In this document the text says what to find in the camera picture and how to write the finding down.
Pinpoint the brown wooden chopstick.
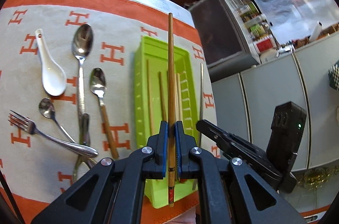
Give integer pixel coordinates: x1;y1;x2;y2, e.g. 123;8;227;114
168;13;176;207

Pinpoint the small steel teaspoon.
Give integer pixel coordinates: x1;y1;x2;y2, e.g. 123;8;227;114
39;98;76;143

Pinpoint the steel fork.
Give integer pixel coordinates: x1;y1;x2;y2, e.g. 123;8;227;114
7;109;100;158

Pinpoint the steel spoon wooden handle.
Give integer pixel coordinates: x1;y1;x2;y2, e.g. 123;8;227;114
90;68;119;160

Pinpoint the white ceramic soup spoon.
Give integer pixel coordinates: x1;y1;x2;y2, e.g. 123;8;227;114
35;28;67;96

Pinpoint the large steel spoon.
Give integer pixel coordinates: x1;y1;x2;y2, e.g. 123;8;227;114
71;24;93;145

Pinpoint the orange white H-pattern cloth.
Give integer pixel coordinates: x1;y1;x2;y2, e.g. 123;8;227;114
1;0;217;223

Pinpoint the steel chopstick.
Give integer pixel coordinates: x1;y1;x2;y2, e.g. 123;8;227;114
198;62;204;147

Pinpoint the green plastic utensil tray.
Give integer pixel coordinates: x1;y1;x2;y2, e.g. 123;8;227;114
133;35;200;209

